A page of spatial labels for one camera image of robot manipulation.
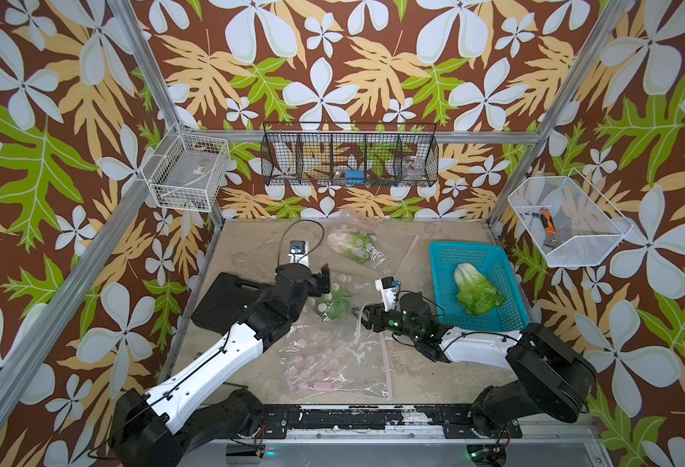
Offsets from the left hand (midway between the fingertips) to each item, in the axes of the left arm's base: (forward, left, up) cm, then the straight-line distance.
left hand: (314, 262), depth 77 cm
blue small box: (+32, -11, +4) cm, 34 cm away
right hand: (-8, -11, -13) cm, 19 cm away
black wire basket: (+42, -10, +5) cm, 44 cm away
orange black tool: (+11, -68, +1) cm, 69 cm away
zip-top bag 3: (+21, -26, -19) cm, 38 cm away
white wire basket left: (+27, +39, +10) cm, 49 cm away
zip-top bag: (-18, -6, -23) cm, 30 cm away
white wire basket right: (+14, -73, +3) cm, 75 cm away
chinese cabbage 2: (+20, -13, -17) cm, 29 cm away
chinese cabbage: (+1, -50, -17) cm, 52 cm away
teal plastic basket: (+17, -45, -20) cm, 52 cm away
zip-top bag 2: (-9, -4, -14) cm, 17 cm away
